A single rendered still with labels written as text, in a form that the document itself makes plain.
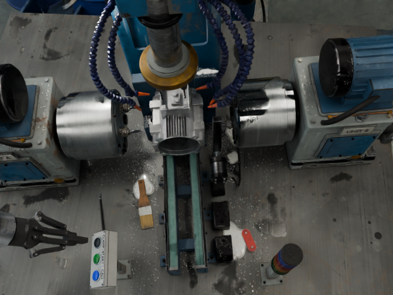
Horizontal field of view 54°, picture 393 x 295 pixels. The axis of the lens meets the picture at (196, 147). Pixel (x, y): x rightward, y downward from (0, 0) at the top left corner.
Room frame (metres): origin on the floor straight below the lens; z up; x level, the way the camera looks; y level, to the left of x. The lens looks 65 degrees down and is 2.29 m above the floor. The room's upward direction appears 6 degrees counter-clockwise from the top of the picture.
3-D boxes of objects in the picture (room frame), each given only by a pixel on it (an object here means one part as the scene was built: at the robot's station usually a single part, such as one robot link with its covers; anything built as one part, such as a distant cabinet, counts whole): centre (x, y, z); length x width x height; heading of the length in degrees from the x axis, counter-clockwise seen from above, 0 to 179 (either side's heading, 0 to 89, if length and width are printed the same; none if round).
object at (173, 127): (0.70, 0.06, 1.01); 0.20 x 0.19 x 0.19; 178
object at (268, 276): (0.15, -0.23, 1.01); 0.08 x 0.08 x 0.42; 88
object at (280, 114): (0.69, -0.27, 1.04); 0.41 x 0.25 x 0.25; 88
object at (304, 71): (0.69, -0.54, 0.99); 0.35 x 0.31 x 0.37; 88
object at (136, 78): (0.86, 0.05, 0.97); 0.30 x 0.11 x 0.34; 88
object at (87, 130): (0.71, 0.41, 1.04); 0.37 x 0.25 x 0.25; 88
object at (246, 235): (0.28, -0.16, 0.81); 0.09 x 0.03 x 0.02; 16
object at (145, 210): (0.46, 0.23, 0.80); 0.21 x 0.05 x 0.01; 6
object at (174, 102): (0.74, 0.06, 1.11); 0.12 x 0.11 x 0.07; 178
